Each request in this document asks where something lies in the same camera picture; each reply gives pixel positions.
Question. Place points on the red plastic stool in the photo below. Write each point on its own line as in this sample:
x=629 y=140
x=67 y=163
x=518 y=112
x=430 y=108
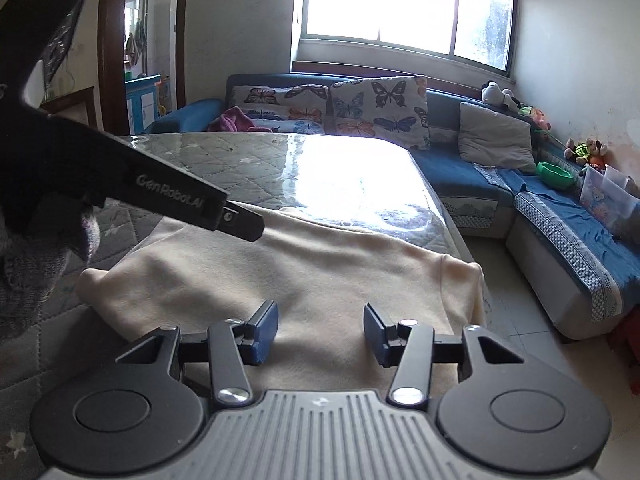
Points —
x=624 y=341

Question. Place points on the long butterfly pillow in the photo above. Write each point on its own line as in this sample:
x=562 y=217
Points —
x=298 y=109

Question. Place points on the cream fleece sweater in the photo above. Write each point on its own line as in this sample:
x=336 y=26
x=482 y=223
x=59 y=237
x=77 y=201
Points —
x=320 y=276

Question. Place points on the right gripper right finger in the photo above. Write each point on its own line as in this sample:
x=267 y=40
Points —
x=406 y=345

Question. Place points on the green plastic bowl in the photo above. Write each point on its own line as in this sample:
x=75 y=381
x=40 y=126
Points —
x=554 y=176

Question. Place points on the square butterfly pillow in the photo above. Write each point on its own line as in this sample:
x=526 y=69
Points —
x=388 y=108

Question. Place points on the window with frame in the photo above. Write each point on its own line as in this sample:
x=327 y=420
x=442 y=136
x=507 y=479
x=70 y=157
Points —
x=479 y=32

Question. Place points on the gloved left hand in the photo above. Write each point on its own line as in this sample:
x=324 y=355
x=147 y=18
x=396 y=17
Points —
x=36 y=245

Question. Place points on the small plush toys group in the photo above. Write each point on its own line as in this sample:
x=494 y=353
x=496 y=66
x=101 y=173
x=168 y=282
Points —
x=589 y=153

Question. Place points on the clear plastic storage box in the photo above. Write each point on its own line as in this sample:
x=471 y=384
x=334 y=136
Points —
x=613 y=198

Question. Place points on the magenta cloth on sofa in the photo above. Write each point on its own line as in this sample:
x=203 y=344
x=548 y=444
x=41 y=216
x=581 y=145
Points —
x=234 y=120

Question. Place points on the grey plain cushion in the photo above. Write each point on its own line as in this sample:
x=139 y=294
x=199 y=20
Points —
x=494 y=139

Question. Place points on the panda plush toy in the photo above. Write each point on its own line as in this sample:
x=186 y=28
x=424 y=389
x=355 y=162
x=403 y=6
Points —
x=493 y=95

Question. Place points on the blue corner sofa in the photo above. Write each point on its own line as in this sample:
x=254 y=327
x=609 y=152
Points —
x=585 y=277

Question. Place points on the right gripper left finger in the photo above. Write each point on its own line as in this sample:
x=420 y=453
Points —
x=234 y=344

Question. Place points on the blue small cabinet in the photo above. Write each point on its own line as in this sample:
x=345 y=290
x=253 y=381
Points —
x=142 y=102

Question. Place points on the dark wooden door frame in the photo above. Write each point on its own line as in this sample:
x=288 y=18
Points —
x=139 y=38

